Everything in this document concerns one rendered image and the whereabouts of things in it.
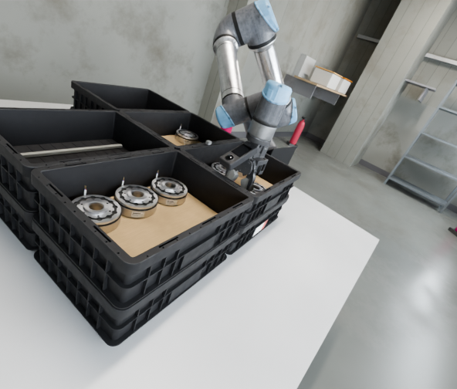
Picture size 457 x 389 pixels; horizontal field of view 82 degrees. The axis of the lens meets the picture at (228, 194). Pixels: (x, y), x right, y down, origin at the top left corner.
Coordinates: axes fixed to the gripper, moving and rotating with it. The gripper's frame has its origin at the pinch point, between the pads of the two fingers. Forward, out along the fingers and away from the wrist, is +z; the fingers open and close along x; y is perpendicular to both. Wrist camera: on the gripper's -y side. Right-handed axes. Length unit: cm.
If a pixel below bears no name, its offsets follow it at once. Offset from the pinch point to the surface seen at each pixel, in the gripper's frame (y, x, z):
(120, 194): -33.5, 9.5, -1.0
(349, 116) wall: 529, 115, -4
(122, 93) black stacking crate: 6, 79, -5
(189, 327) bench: -32.0, -21.0, 15.0
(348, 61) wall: 613, 199, -103
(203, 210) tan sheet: -13.4, -1.0, 2.0
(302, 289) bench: 4.8, -32.9, 15.0
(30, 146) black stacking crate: -41, 42, 2
